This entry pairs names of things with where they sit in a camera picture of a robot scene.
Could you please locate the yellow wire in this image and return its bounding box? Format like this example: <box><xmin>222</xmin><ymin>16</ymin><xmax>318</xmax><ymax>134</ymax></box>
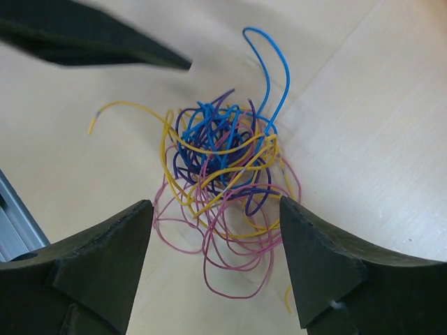
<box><xmin>87</xmin><ymin>100</ymin><xmax>293</xmax><ymax>315</ymax></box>

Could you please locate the purple wire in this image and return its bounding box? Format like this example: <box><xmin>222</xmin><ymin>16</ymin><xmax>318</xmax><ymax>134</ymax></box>
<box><xmin>171</xmin><ymin>88</ymin><xmax>281</xmax><ymax>218</ymax></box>

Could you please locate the aluminium table frame rail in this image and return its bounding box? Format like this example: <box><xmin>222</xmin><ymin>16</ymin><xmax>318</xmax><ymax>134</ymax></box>
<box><xmin>1</xmin><ymin>172</ymin><xmax>50</xmax><ymax>262</ymax></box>

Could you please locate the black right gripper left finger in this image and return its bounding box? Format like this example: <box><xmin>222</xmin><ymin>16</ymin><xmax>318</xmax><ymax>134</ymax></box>
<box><xmin>1</xmin><ymin>200</ymin><xmax>154</xmax><ymax>334</ymax></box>

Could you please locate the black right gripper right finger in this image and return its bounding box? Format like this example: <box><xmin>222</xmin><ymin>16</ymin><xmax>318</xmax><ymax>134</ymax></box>
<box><xmin>279</xmin><ymin>196</ymin><xmax>446</xmax><ymax>334</ymax></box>

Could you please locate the blue wire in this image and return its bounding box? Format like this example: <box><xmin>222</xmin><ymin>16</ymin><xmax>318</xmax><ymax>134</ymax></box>
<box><xmin>177</xmin><ymin>27</ymin><xmax>291</xmax><ymax>191</ymax></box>

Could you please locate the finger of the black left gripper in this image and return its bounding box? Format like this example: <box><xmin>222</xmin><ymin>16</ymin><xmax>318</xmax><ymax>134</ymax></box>
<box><xmin>1</xmin><ymin>1</ymin><xmax>192</xmax><ymax>70</ymax></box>

